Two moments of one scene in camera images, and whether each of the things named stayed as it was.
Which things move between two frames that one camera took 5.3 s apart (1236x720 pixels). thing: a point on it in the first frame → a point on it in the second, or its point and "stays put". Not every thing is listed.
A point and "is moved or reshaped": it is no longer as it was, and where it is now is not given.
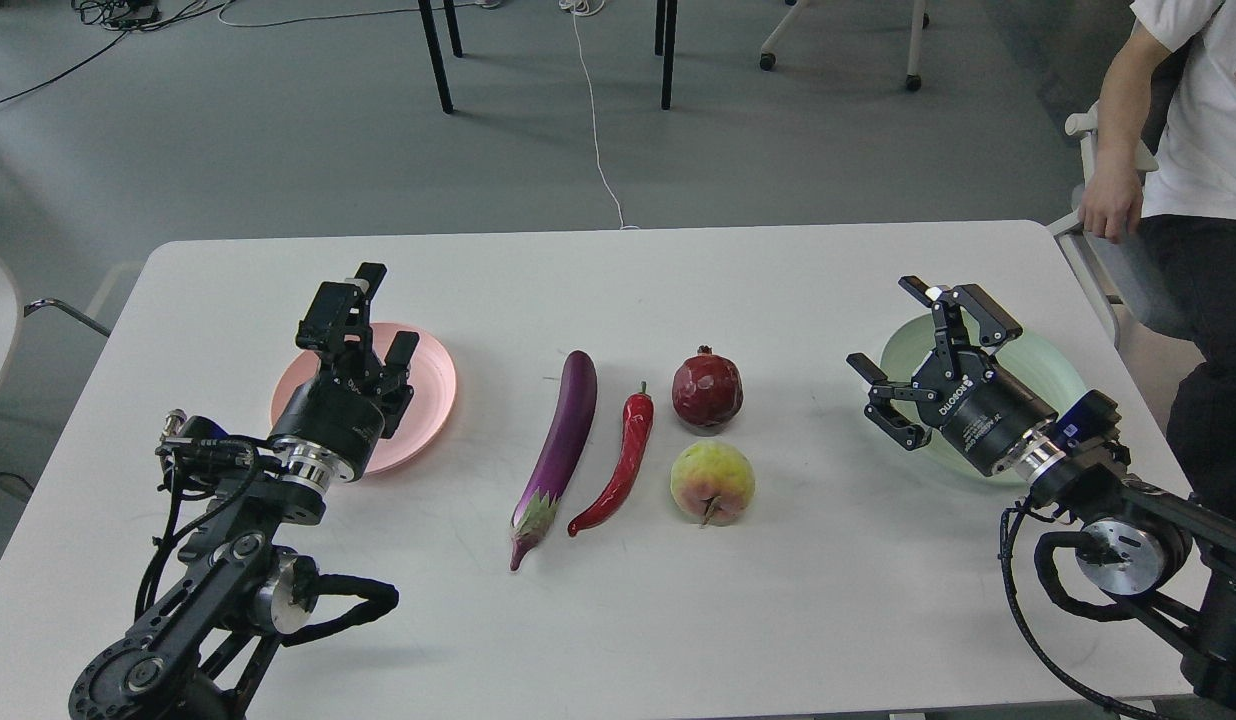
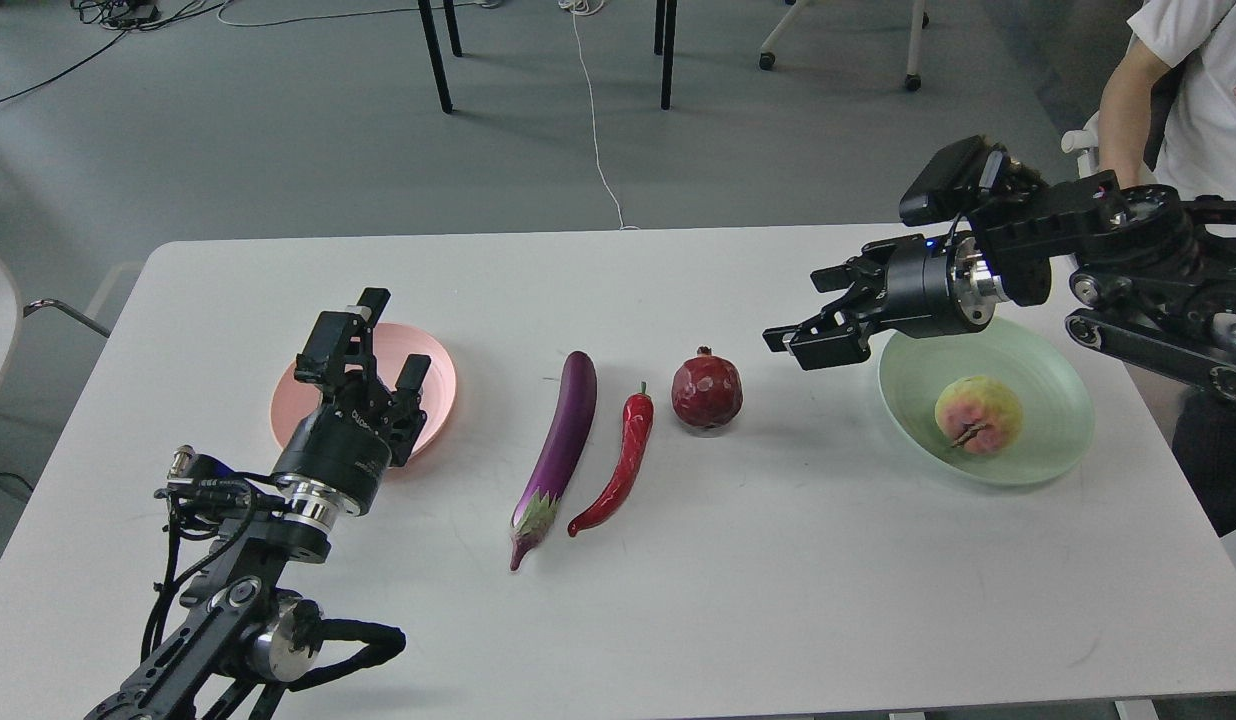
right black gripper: (982, 411) → (903, 286)
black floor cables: (119, 17) stays put
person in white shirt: (1178, 143) stays put
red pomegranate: (707, 389) stays put
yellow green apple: (712, 483) is moved or reshaped
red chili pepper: (637, 423) stays put
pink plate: (432, 400) stays put
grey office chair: (1148, 163) → (1086, 144)
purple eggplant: (537, 509) stays put
